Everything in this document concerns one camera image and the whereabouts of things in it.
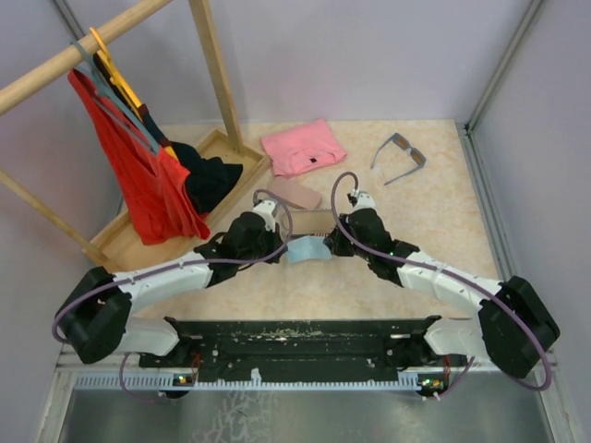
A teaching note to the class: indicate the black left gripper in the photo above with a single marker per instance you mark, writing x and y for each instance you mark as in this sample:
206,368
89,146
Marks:
274,237

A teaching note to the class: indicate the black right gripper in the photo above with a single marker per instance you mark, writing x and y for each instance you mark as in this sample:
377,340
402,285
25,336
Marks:
335,243

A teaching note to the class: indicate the flag newspaper print glasses case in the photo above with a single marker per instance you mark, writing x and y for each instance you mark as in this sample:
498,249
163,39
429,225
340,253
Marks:
312,222

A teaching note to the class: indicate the pink glasses case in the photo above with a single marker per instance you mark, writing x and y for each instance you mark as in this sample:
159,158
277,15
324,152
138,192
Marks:
295,194

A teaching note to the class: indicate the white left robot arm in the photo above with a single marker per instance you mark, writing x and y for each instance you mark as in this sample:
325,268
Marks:
99,318

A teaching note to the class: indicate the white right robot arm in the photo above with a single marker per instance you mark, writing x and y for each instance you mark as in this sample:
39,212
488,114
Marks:
503,321

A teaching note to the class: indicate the dark navy garment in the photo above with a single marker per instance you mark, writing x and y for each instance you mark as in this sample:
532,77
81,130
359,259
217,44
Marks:
209,179

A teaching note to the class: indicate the folded pink shirt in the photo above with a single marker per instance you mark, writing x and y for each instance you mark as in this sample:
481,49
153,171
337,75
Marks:
302,149

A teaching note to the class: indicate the red hanging shirt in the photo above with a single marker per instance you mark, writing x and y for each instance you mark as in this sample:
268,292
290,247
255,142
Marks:
153,187

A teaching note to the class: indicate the grey blue hanger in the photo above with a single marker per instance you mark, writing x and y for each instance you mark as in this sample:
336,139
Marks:
132,124

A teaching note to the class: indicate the yellow hanger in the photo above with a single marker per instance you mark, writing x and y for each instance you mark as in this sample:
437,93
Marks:
117,78

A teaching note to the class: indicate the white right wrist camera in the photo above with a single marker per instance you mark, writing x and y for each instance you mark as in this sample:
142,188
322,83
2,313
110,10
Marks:
361,200

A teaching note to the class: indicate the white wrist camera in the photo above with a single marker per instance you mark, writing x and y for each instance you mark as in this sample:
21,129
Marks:
361,200
267,210

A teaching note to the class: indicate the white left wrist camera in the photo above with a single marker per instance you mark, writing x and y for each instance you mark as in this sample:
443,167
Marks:
267,210

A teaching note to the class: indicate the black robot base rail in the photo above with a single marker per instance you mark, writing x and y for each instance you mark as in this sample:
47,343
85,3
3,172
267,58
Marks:
307,353

